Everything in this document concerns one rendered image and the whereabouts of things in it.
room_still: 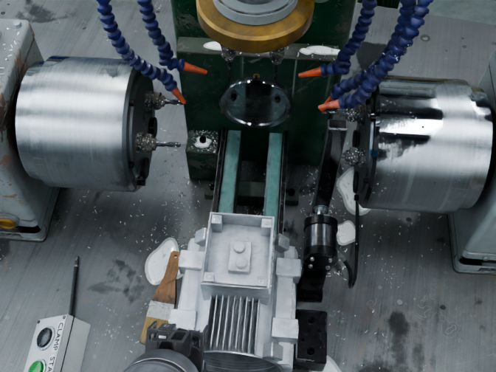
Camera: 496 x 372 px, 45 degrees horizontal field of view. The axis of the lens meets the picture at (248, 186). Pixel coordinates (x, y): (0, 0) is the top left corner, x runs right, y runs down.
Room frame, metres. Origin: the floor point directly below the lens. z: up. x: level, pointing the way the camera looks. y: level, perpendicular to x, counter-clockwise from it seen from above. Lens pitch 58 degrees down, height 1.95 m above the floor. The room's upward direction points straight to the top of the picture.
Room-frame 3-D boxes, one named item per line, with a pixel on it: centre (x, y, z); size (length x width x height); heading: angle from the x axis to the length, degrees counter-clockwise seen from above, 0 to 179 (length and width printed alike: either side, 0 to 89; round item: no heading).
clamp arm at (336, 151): (0.54, -0.13, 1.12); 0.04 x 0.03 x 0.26; 175
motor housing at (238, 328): (0.35, 0.02, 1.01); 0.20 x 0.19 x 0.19; 175
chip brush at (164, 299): (0.45, 0.17, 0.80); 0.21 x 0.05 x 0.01; 169
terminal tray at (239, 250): (0.39, 0.01, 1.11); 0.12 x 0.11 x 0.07; 175
